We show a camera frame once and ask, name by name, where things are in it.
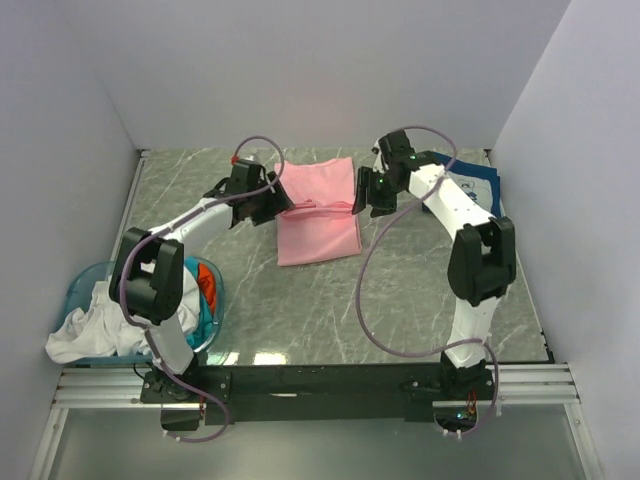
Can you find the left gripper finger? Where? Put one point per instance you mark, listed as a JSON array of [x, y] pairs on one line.
[[279, 201], [265, 212]]

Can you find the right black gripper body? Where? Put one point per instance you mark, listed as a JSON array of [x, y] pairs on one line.
[[381, 193]]

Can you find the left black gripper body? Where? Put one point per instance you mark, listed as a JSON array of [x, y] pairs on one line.
[[259, 198]]

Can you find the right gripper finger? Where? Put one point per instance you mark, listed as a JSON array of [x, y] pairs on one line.
[[382, 207], [361, 190]]

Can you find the pink t shirt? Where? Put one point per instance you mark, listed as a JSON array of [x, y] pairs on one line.
[[321, 226]]

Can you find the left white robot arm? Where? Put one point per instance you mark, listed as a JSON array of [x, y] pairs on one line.
[[147, 278]]

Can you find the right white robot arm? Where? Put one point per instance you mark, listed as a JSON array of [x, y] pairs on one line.
[[482, 263]]

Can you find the folded blue printed t shirt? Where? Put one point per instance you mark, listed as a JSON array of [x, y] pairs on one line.
[[481, 183]]

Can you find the orange t shirt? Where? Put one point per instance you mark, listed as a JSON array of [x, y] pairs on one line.
[[207, 284]]

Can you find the teal t shirt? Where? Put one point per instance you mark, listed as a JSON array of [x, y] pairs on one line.
[[199, 322]]

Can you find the blue plastic laundry basket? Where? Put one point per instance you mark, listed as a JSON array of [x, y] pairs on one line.
[[79, 293]]

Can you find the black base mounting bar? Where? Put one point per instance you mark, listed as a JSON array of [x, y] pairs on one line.
[[263, 393]]

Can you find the white t shirt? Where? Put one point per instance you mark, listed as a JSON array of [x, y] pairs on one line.
[[97, 331]]

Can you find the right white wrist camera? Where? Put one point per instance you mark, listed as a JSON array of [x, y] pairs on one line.
[[378, 164]]

